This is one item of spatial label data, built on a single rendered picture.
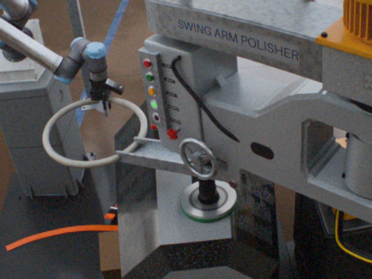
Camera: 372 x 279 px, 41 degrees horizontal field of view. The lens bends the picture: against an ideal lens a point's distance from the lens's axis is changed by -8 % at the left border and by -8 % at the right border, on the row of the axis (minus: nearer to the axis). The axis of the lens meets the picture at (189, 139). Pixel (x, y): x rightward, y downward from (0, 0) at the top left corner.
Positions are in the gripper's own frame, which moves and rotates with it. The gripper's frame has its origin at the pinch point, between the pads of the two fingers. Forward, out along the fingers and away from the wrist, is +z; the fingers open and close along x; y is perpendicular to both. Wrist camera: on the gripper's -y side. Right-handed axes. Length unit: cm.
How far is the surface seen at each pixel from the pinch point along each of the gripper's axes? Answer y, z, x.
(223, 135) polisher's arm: -65, -49, 72
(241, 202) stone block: -69, 3, 51
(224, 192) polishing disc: -62, -5, 53
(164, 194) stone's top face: -38, 0, 52
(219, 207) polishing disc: -61, -5, 61
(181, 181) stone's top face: -43, 0, 44
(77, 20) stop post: 72, 21, -139
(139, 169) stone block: -21.4, 9.7, 28.8
